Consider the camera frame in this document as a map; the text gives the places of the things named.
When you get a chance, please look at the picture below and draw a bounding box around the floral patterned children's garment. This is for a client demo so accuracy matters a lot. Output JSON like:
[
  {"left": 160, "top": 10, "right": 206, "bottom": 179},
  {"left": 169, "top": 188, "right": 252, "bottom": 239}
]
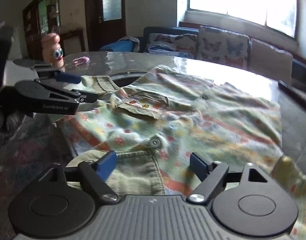
[{"left": 56, "top": 66, "right": 306, "bottom": 239}]

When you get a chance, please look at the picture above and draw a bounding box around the pink googly-eyed toy figure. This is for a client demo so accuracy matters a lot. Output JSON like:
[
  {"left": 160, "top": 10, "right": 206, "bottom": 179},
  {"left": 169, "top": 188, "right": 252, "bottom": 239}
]
[{"left": 41, "top": 33, "right": 64, "bottom": 68}]

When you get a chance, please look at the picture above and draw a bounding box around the small pink object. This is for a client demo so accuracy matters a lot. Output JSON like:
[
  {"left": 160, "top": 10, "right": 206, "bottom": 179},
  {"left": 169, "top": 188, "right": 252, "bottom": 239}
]
[{"left": 72, "top": 56, "right": 90, "bottom": 65}]

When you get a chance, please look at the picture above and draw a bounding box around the dark wooden shelf cabinet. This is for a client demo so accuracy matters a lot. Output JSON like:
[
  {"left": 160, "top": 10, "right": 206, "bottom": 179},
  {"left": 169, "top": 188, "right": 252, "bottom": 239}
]
[{"left": 22, "top": 0, "right": 86, "bottom": 61}]

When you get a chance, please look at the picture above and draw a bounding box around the blue cloth on sofa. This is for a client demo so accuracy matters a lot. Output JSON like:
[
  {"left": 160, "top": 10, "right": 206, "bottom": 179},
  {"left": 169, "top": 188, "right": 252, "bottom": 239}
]
[{"left": 100, "top": 36, "right": 141, "bottom": 53}]

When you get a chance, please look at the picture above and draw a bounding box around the dark wooden door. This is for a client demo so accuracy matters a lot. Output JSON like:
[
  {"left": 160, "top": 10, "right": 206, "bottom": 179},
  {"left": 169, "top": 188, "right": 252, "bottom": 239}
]
[{"left": 85, "top": 0, "right": 126, "bottom": 51}]

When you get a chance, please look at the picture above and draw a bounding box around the black remote control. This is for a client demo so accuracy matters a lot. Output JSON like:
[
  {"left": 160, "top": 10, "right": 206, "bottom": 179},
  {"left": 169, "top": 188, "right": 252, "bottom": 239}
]
[{"left": 278, "top": 80, "right": 306, "bottom": 112}]

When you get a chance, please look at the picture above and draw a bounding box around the plain white cushion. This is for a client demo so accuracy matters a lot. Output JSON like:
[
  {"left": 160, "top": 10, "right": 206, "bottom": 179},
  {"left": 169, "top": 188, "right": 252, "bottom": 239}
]
[{"left": 248, "top": 38, "right": 293, "bottom": 85}]

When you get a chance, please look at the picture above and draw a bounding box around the butterfly cushion upright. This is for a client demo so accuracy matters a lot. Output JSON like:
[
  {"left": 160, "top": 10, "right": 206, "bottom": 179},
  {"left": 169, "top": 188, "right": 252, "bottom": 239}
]
[{"left": 196, "top": 26, "right": 250, "bottom": 69}]

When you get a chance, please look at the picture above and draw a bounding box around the butterfly cushion lying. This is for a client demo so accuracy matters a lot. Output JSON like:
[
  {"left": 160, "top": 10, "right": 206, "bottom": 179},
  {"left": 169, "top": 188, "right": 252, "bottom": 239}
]
[{"left": 144, "top": 33, "right": 197, "bottom": 59}]

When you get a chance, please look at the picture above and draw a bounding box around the blue sofa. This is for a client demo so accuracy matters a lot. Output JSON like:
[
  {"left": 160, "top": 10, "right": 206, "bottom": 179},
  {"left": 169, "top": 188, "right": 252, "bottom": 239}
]
[{"left": 100, "top": 26, "right": 306, "bottom": 86}]

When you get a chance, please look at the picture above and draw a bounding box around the bright window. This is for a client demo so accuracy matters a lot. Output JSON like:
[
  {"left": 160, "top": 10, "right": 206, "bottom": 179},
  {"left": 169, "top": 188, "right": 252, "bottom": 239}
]
[{"left": 188, "top": 0, "right": 298, "bottom": 38}]

